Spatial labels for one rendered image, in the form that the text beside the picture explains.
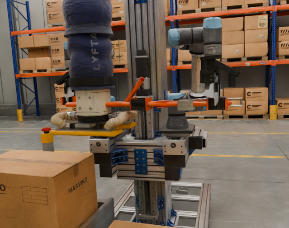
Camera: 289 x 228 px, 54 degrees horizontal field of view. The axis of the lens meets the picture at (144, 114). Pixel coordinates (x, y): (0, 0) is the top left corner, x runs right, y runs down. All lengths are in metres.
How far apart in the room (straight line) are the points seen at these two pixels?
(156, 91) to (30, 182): 1.07
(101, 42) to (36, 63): 8.99
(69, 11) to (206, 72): 0.66
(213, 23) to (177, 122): 0.82
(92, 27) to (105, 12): 0.10
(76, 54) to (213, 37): 0.61
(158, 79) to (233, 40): 6.57
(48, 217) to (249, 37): 7.67
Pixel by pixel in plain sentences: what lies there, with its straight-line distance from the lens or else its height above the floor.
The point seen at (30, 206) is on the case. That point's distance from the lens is 1.59.
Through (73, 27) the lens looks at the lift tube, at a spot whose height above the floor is 1.63.
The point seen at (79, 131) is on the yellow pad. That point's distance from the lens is 1.35.
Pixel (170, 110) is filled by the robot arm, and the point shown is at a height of 1.16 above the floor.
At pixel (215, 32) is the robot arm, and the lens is 1.25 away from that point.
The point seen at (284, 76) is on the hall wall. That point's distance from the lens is 9.98.
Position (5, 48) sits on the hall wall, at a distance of 12.78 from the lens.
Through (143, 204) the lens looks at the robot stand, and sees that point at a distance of 2.25.
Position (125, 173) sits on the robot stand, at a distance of 2.05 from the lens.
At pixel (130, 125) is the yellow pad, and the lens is 1.44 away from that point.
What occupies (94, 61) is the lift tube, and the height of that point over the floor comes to 1.47.
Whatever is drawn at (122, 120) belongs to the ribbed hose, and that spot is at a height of 1.20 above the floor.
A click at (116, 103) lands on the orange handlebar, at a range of 1.37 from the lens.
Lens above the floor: 1.41
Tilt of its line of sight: 8 degrees down
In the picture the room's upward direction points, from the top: 3 degrees counter-clockwise
